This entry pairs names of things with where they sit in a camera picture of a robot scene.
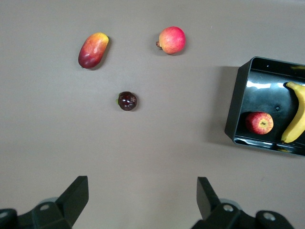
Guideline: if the red yellow apple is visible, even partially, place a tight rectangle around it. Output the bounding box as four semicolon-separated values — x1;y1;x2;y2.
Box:
245;111;274;135

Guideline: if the black plastic box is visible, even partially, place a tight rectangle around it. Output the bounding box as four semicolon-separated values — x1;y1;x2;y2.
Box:
224;56;305;157

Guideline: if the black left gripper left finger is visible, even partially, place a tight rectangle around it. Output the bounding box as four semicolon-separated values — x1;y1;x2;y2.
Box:
0;176;89;229

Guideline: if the red yellow mango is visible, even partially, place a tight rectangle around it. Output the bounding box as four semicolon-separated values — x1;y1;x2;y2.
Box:
78;32;110;70

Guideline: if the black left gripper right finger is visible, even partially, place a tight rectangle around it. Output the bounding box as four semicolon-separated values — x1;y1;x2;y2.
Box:
190;177;295;229

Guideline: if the red pomegranate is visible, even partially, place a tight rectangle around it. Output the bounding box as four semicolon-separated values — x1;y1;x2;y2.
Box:
156;26;186;55

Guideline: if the yellow banana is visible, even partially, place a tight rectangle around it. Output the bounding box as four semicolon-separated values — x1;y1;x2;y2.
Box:
280;82;305;144

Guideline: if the dark purple mangosteen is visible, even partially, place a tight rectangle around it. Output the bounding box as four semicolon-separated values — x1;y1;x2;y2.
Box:
116;91;138;112

